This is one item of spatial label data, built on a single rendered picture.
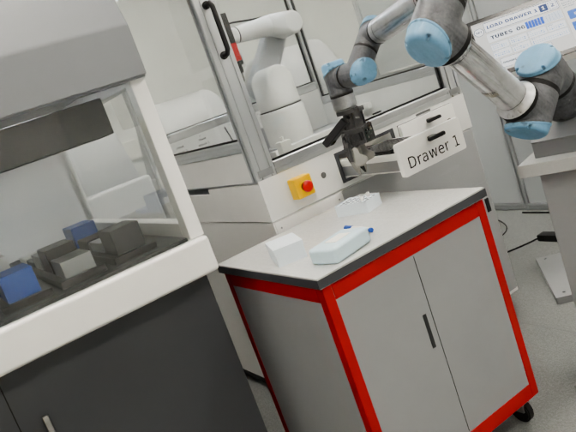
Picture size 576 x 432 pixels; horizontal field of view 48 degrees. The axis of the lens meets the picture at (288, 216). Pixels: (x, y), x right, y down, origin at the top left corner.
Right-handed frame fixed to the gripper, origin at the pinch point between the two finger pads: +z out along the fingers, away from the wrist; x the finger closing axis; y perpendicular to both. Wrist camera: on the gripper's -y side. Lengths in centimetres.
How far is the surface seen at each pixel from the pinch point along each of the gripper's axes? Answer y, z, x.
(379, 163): 2.4, 1.1, 9.4
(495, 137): -24, 43, 217
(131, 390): -42, 29, -82
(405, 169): 13.8, 3.7, 3.4
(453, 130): 23.7, -0.9, 25.3
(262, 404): -79, 89, 0
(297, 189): -22.5, 0.8, -5.0
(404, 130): -2.2, -1.8, 45.6
